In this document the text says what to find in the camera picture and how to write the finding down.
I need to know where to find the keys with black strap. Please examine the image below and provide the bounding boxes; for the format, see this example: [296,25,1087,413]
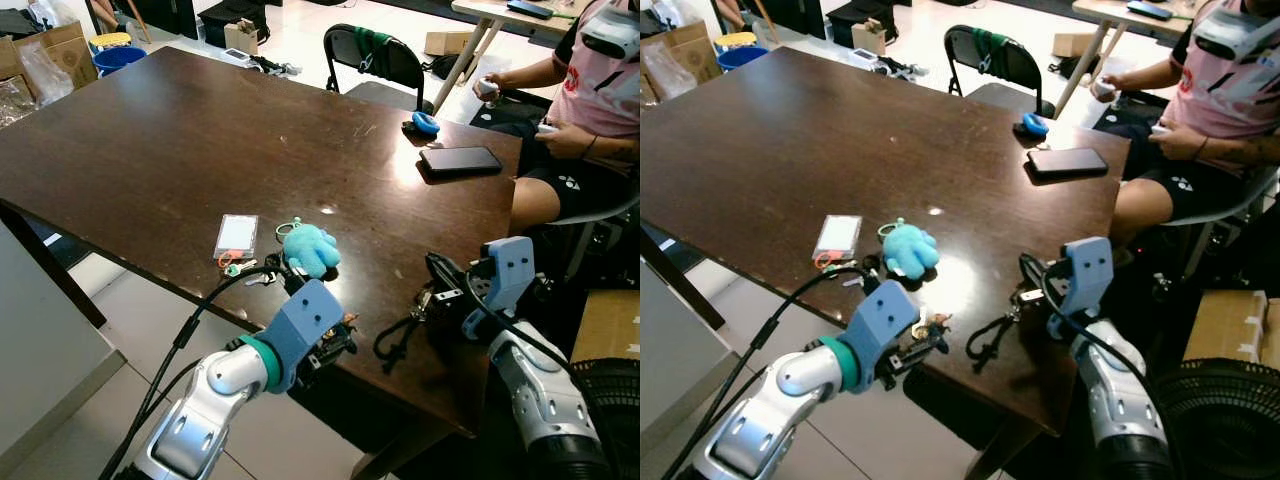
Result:
[375,288,464,363]
[965,288,1048,363]

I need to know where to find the person left hand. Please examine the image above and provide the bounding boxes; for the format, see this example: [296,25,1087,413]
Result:
[1150,120,1207,163]
[537,118,593,161]

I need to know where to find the black smartphone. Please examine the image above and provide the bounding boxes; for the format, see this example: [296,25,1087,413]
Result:
[418,146,504,182]
[1025,147,1111,183]

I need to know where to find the closed cardboard box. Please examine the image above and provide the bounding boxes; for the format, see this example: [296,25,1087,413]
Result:
[572,290,640,363]
[1183,290,1280,369]

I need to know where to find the grey chair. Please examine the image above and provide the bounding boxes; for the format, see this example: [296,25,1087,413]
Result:
[1150,165,1280,301]
[545,190,640,291]

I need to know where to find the brown wooden table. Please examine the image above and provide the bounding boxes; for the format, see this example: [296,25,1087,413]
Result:
[640,45,1133,480]
[0,45,526,480]

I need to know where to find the small black bag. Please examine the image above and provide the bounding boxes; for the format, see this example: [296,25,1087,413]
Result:
[1050,55,1101,81]
[425,52,479,81]

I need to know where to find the black folding chair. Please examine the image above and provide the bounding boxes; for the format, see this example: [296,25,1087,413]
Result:
[942,25,1056,116]
[322,23,436,113]

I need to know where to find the person in pink shirt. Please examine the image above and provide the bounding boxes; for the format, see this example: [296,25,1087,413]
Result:
[510,0,640,236]
[1108,0,1280,251]

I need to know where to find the light wooden table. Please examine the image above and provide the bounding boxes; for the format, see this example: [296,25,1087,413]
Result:
[432,0,601,113]
[1052,0,1216,119]

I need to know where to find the grey VR headset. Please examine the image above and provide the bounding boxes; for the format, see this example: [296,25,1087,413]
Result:
[580,5,640,61]
[1190,8,1273,63]

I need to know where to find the small cardboard box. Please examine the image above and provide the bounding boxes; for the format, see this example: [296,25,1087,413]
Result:
[224,18,260,57]
[852,20,887,57]

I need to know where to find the clear plastic bag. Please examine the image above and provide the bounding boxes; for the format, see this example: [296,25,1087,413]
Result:
[642,42,698,101]
[18,40,77,106]
[0,75,39,129]

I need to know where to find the large cardboard box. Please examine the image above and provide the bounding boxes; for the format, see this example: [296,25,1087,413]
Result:
[0,22,99,106]
[640,22,713,101]

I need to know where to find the blue bucket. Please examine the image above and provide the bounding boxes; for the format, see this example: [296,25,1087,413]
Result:
[716,44,771,73]
[92,44,149,77]

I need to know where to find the black case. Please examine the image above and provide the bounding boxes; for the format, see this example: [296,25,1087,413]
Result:
[130,0,198,39]
[762,0,823,39]

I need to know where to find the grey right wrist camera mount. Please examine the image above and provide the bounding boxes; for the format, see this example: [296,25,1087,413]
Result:
[463,237,536,341]
[1045,237,1114,341]

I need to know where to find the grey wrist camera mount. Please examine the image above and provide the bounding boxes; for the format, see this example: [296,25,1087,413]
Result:
[258,280,346,393]
[463,237,536,341]
[1045,237,1114,341]
[843,280,921,393]

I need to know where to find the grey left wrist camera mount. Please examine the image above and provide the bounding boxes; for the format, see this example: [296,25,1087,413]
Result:
[258,280,346,393]
[843,280,921,393]

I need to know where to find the blue plush keychain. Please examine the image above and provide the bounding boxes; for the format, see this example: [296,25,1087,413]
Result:
[278,217,343,281]
[878,217,941,281]

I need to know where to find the clear card holder keychain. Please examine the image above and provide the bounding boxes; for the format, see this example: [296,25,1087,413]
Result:
[213,213,283,289]
[812,213,873,291]

